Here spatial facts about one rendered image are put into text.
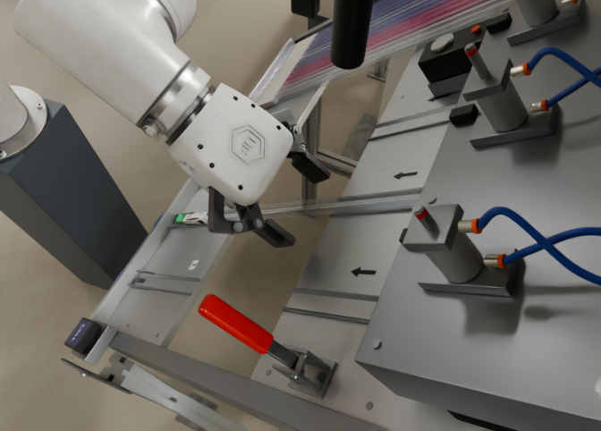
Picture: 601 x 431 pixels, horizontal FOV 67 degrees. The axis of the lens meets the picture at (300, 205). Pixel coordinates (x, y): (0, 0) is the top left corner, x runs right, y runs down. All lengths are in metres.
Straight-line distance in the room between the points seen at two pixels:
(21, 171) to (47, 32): 0.58
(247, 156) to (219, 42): 1.73
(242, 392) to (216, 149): 0.22
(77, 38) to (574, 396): 0.42
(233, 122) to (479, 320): 0.31
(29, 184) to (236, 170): 0.64
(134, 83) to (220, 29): 1.82
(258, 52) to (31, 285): 1.26
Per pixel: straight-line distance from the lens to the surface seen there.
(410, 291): 0.28
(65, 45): 0.45
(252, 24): 2.25
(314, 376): 0.37
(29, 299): 1.69
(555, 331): 0.23
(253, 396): 0.39
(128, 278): 0.76
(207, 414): 1.09
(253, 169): 0.46
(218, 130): 0.45
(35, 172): 1.03
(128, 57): 0.44
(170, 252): 0.72
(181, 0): 0.50
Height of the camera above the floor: 1.39
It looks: 60 degrees down
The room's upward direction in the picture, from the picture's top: straight up
